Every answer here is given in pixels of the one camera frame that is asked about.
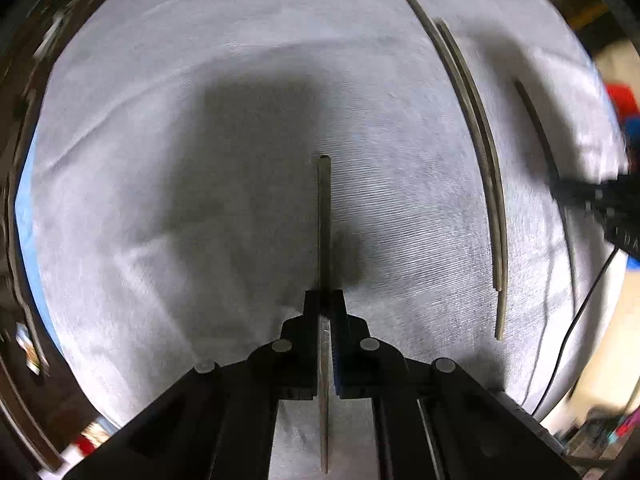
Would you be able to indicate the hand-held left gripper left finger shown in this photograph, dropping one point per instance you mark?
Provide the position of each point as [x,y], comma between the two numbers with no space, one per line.
[307,320]

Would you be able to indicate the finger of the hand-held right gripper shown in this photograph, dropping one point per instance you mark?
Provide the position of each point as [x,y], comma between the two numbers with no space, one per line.
[590,206]
[580,187]

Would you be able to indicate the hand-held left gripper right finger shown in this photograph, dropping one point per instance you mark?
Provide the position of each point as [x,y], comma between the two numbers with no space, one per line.
[339,325]

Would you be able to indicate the grey table cloth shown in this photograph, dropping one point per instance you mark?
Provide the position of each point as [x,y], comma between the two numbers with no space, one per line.
[200,210]

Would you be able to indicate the blue round table cover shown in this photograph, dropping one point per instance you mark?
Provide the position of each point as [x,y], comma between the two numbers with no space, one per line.
[27,210]

